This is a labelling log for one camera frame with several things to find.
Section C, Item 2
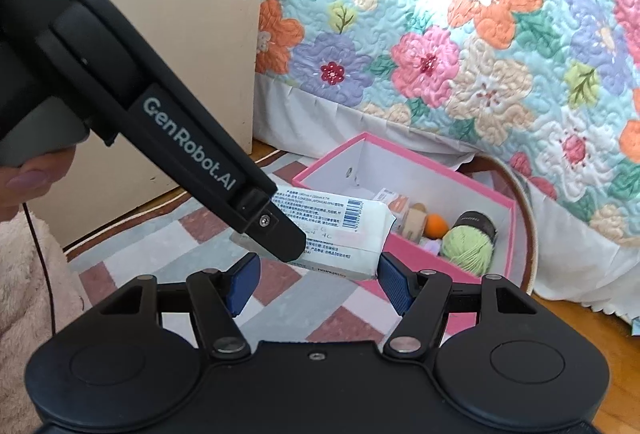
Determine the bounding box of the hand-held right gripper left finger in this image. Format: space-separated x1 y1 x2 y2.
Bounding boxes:
100 254 262 360

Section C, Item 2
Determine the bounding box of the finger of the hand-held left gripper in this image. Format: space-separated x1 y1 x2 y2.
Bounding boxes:
234 194 307 264

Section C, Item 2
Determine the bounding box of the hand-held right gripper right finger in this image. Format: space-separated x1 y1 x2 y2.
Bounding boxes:
376 253 538 360

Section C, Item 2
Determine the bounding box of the white tissue pack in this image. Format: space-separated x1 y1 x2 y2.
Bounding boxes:
229 184 397 280

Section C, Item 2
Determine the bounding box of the orange makeup sponge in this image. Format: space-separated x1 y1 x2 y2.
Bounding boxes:
425 213 449 237

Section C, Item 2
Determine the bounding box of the white box orange label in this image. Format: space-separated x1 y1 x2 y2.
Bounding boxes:
376 187 412 212

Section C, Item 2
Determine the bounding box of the pink cardboard box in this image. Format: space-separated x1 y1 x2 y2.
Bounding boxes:
292 133 517 340

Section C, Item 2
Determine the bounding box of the person's left forearm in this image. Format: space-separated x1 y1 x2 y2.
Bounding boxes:
0 209 91 434

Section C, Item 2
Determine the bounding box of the person's left hand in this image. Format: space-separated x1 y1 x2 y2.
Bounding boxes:
0 145 77 223

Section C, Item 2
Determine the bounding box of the green yarn ball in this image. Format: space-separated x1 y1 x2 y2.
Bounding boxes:
440 211 498 276

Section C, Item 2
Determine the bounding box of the checkered oval rug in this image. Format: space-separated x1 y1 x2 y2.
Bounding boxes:
62 149 538 350

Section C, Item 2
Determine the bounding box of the brown cardboard panel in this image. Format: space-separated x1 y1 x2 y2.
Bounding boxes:
27 0 266 247

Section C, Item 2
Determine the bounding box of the floral quilt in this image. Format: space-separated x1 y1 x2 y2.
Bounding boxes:
212 0 640 245

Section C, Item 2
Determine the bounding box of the black cable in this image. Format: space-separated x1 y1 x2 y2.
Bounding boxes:
22 204 57 336

